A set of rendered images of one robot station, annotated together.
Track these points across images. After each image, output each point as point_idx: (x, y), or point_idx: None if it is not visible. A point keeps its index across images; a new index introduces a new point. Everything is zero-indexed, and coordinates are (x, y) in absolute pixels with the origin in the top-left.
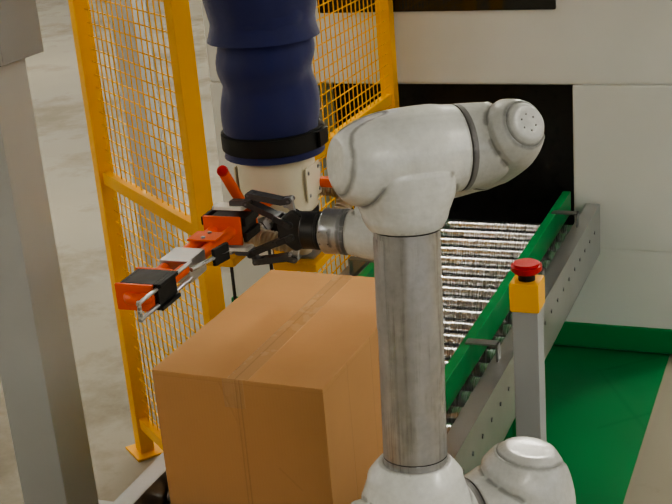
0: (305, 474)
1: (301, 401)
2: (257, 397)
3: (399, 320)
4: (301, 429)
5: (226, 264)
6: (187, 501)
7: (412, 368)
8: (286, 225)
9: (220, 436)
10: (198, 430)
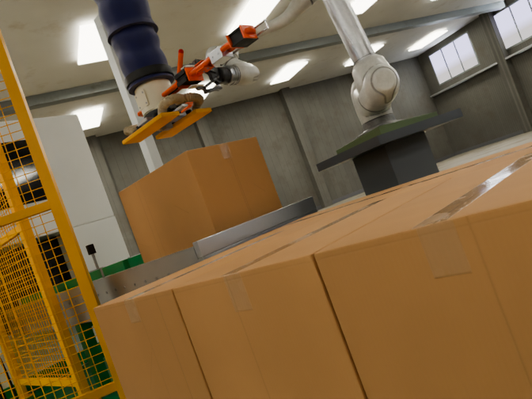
0: (264, 181)
1: (251, 145)
2: (235, 149)
3: (350, 5)
4: (255, 159)
5: (176, 113)
6: (222, 224)
7: (359, 20)
8: (215, 70)
9: (226, 176)
10: (216, 177)
